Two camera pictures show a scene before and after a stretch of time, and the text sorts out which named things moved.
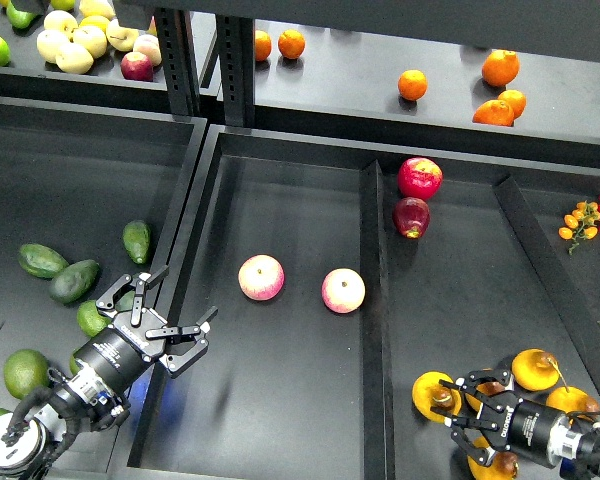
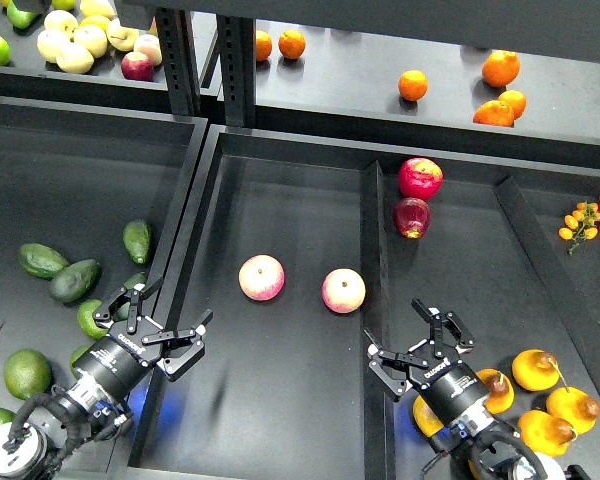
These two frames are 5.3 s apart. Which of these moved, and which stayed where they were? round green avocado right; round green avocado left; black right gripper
Moved: black right gripper
Stayed: round green avocado left; round green avocado right
